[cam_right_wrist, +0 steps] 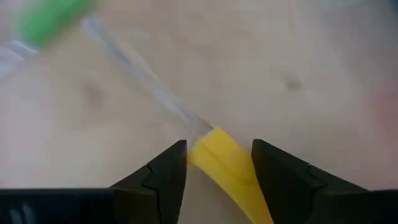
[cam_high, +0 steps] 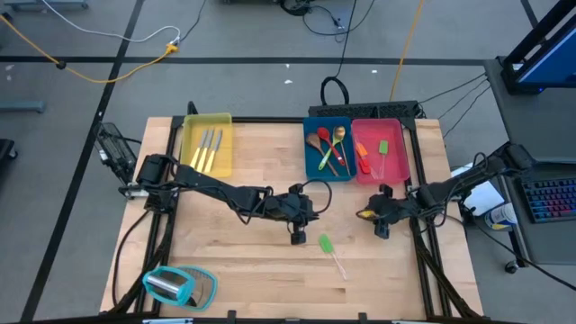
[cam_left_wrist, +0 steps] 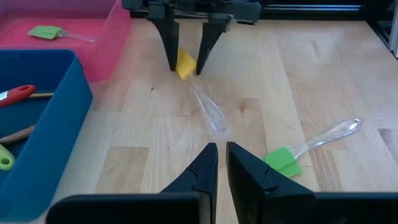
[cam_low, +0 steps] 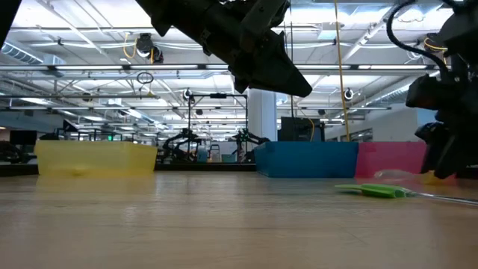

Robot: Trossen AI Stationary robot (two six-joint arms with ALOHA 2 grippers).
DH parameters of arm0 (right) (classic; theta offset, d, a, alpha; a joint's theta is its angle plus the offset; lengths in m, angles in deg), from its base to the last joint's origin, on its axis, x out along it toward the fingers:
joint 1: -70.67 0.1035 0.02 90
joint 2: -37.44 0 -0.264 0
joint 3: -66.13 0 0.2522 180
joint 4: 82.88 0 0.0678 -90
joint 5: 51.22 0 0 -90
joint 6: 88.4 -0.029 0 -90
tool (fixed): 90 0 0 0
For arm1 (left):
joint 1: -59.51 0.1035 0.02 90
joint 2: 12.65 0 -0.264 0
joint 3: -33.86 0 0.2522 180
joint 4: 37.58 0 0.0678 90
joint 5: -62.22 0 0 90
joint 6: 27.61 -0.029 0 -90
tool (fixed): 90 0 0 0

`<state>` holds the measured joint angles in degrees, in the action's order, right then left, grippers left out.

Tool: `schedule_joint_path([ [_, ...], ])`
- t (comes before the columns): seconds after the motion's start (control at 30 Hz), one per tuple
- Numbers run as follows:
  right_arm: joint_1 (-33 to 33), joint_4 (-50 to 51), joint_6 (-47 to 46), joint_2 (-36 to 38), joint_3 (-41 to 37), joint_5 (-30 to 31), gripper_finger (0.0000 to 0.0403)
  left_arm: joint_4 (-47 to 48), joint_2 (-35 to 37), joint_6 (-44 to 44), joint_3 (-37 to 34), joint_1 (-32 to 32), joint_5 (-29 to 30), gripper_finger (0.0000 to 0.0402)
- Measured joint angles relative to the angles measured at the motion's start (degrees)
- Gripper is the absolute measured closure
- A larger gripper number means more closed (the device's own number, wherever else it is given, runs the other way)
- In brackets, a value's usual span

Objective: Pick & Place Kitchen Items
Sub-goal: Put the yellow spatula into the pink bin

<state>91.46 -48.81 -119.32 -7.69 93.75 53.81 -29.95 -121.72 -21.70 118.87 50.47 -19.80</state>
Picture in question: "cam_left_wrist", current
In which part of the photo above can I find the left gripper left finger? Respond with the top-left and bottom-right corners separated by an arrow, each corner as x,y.
160,142 -> 219,224

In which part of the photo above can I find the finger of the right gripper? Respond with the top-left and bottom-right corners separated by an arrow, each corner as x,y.
195,17 -> 233,75
147,14 -> 180,72

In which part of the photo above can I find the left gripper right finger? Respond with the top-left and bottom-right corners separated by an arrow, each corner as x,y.
226,142 -> 315,224

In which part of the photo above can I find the yellow spatula clear handle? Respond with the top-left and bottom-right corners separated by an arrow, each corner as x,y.
175,49 -> 233,139

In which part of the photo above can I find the green spatula clear handle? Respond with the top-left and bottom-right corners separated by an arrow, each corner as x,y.
27,25 -> 96,44
262,116 -> 364,179

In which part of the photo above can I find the gold metal spoon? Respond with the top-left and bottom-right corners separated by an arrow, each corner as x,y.
27,92 -> 55,99

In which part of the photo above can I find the red silicone spoon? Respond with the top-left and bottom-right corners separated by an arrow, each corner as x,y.
0,84 -> 37,109

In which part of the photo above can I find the wooden spoon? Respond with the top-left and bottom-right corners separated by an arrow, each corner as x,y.
0,124 -> 37,144

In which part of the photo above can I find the lime green silicone spoon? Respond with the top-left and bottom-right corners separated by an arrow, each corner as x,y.
0,143 -> 16,171

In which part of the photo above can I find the pink plastic bin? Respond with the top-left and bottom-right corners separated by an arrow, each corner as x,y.
0,0 -> 132,83

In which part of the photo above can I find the blue plastic bin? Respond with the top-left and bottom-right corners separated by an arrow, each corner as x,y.
0,49 -> 94,223

